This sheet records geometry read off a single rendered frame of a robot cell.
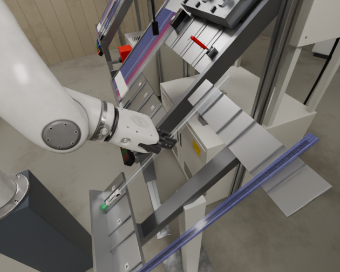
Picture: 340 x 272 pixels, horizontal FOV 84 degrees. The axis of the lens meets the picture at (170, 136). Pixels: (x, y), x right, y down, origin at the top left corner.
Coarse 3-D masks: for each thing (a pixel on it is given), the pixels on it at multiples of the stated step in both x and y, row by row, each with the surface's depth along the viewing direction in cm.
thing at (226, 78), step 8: (224, 80) 42; (216, 88) 43; (208, 96) 44; (200, 104) 45; (192, 112) 46; (184, 120) 46; (176, 128) 47; (168, 136) 48; (152, 152) 50; (144, 160) 51; (152, 160) 51; (144, 168) 52; (136, 176) 53; (128, 184) 54; (120, 192) 55; (104, 208) 57
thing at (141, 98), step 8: (136, 80) 97; (144, 80) 91; (136, 88) 94; (144, 88) 88; (128, 96) 97; (136, 96) 91; (144, 96) 86; (152, 96) 81; (128, 104) 93; (136, 104) 88; (144, 104) 83; (152, 104) 78; (160, 104) 74; (144, 112) 81; (152, 112) 76; (160, 112) 72; (152, 120) 74
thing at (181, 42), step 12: (180, 0) 94; (252, 12) 57; (192, 24) 78; (204, 24) 72; (216, 24) 67; (240, 24) 59; (180, 36) 82; (204, 36) 70; (216, 36) 65; (228, 36) 61; (180, 48) 78; (192, 48) 72; (216, 48) 63; (192, 60) 70; (204, 60) 65
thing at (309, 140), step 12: (300, 144) 28; (312, 144) 27; (288, 156) 28; (264, 168) 30; (276, 168) 29; (252, 180) 30; (264, 180) 29; (240, 192) 31; (252, 192) 31; (228, 204) 32; (216, 216) 32; (192, 228) 34; (204, 228) 34; (180, 240) 35; (168, 252) 36; (156, 264) 37
